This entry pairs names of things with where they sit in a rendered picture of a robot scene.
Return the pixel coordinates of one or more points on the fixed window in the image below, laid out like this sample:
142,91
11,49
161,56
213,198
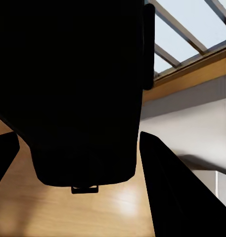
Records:
190,45

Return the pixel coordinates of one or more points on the nightstand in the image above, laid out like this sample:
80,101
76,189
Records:
215,181

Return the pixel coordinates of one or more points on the digital camera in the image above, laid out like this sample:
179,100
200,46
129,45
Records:
72,73

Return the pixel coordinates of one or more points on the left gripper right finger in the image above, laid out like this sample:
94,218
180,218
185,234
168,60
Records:
181,204

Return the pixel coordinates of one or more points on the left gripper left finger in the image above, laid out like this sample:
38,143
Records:
9,148

